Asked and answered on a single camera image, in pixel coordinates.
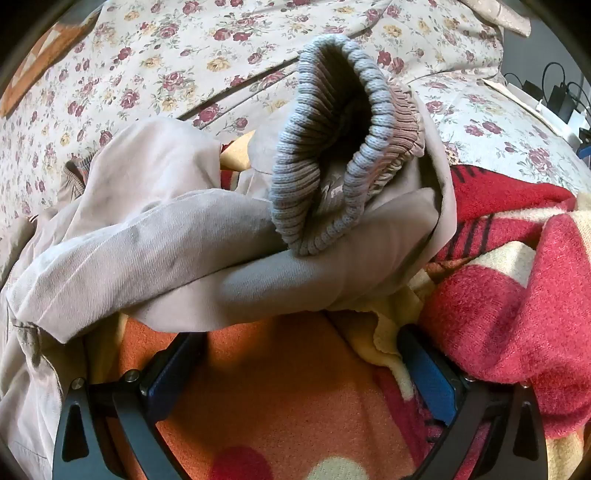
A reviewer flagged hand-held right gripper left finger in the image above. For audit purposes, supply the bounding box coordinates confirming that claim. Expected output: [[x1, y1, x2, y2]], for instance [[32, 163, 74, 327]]
[[52, 331, 208, 480]]

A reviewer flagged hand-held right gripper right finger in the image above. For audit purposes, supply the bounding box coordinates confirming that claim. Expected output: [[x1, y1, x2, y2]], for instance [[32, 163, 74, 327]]
[[398, 324, 550, 480]]

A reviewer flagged beige jacket with ribbed cuffs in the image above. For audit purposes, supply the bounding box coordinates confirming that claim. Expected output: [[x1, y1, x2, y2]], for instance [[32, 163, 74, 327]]
[[0, 34, 458, 480]]

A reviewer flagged red orange cream printed blanket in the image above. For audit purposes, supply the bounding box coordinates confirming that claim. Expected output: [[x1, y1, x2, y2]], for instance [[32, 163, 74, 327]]
[[83, 131, 591, 480]]

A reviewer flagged white power strip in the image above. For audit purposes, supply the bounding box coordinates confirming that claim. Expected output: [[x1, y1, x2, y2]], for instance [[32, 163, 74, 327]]
[[531, 98, 583, 140]]

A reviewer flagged floral bed sheet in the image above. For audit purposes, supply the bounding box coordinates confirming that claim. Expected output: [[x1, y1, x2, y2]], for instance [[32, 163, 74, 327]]
[[0, 0, 587, 232]]

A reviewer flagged beige cloth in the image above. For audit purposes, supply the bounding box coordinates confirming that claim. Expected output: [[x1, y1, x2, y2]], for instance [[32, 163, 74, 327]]
[[462, 0, 532, 38]]

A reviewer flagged black power adapter with cables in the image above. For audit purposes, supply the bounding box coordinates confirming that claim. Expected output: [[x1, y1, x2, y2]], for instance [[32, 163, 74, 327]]
[[541, 61, 591, 118]]

